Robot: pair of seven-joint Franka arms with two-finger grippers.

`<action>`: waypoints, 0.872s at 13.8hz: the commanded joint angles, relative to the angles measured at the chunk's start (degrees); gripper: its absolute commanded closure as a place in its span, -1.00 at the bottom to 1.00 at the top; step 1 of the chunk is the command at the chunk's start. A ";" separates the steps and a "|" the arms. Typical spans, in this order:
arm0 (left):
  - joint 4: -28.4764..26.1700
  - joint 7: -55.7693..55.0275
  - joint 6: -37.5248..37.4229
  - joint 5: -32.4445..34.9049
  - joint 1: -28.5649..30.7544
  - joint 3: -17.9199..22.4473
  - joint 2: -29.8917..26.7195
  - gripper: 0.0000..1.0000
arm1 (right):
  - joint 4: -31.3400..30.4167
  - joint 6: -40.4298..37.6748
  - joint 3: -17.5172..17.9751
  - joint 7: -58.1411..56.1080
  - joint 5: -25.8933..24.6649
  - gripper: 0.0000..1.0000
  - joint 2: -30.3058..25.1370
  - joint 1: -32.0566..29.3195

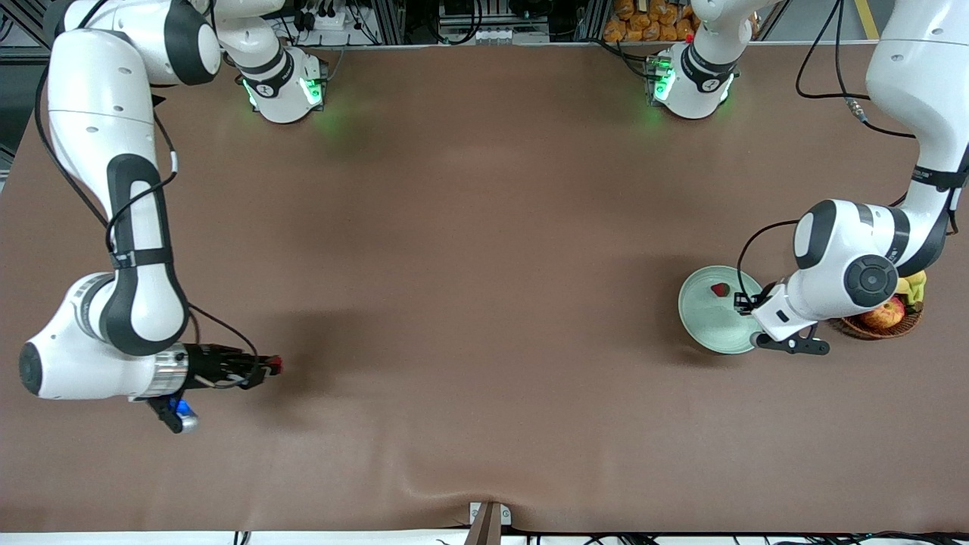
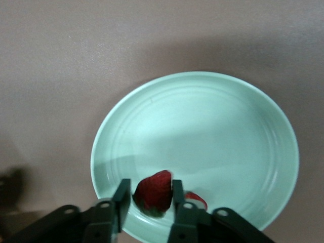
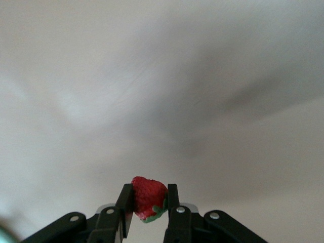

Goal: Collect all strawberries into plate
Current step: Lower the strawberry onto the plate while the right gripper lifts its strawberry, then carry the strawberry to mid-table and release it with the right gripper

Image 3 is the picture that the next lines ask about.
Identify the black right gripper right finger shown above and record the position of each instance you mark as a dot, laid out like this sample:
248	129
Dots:
173	200

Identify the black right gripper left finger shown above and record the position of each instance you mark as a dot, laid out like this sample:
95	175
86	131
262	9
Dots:
126	202

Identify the red strawberry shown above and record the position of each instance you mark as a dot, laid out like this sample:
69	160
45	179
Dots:
148	195

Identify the brown table mat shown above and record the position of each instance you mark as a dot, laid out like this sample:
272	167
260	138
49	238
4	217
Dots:
126	76

